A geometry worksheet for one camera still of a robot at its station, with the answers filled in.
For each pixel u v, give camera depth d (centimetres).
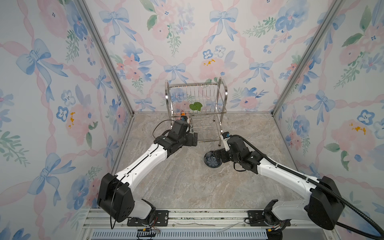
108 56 88
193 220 74
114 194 40
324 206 40
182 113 97
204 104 117
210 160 92
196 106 86
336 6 69
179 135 60
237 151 63
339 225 44
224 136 74
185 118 72
